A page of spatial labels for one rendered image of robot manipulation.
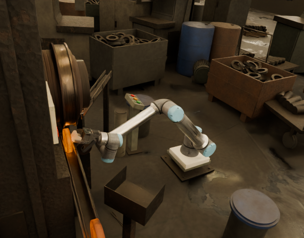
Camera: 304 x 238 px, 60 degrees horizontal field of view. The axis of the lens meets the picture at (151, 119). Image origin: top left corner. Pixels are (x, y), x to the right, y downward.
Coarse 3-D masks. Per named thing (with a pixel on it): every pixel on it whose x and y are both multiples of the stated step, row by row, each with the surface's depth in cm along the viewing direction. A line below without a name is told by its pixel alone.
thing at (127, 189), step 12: (120, 180) 155; (108, 192) 141; (120, 192) 152; (132, 192) 154; (144, 192) 155; (108, 204) 145; (120, 204) 140; (132, 204) 134; (144, 204) 148; (156, 204) 144; (132, 216) 138; (144, 216) 133; (132, 228) 160
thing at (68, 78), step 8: (56, 48) 136; (64, 48) 137; (64, 56) 132; (64, 64) 130; (72, 64) 131; (64, 72) 129; (72, 72) 130; (64, 80) 129; (72, 80) 130; (64, 88) 129; (72, 88) 131; (64, 96) 130; (72, 96) 132; (72, 104) 134; (72, 112) 137; (72, 120) 142
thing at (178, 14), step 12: (132, 0) 500; (156, 0) 467; (168, 0) 489; (180, 0) 488; (156, 12) 517; (168, 12) 497; (180, 12) 501; (144, 24) 482; (156, 24) 461; (168, 24) 480; (180, 24) 515; (168, 36) 504; (180, 36) 527; (168, 48) 518; (168, 60) 536
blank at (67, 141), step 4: (64, 128) 168; (68, 128) 167; (64, 132) 163; (68, 132) 164; (64, 136) 166; (68, 136) 162; (64, 140) 171; (68, 140) 162; (64, 144) 173; (68, 144) 162; (68, 148) 163; (72, 148) 165; (68, 152) 166
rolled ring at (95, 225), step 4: (92, 220) 117; (96, 220) 117; (92, 224) 115; (96, 224) 114; (100, 224) 114; (92, 228) 120; (96, 228) 112; (100, 228) 112; (92, 232) 122; (96, 232) 111; (100, 232) 111; (92, 236) 122; (96, 236) 110; (100, 236) 110; (104, 236) 110
